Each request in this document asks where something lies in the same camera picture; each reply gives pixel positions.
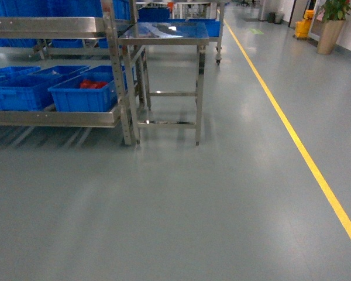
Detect blue bin with red parts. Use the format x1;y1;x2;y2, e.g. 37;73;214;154
49;73;118;112

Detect blue bin behind right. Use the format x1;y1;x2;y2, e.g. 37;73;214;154
82;65;128;88

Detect red parts in bin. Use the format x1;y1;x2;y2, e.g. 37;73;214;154
80;79;108;90

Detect blue bin under table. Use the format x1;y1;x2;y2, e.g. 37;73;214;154
187;19;221;37

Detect stainless steel shelf rack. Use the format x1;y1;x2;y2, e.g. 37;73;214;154
0;1;145;145

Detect blue bin behind middle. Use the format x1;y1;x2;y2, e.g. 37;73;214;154
31;65;90;80

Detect empty blue bin front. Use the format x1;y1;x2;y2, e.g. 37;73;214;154
0;75;62;111

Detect blue bin far left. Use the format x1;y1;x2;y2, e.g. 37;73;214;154
0;66;41;78

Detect stainless steel side table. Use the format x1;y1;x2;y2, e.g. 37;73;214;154
118;22;209;145

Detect steel rack in background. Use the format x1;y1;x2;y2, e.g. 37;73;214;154
136;1;229;66

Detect yellow mop bucket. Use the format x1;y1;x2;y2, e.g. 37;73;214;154
293;10;314;40

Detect potted green plant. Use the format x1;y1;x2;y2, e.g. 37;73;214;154
316;0;351;55

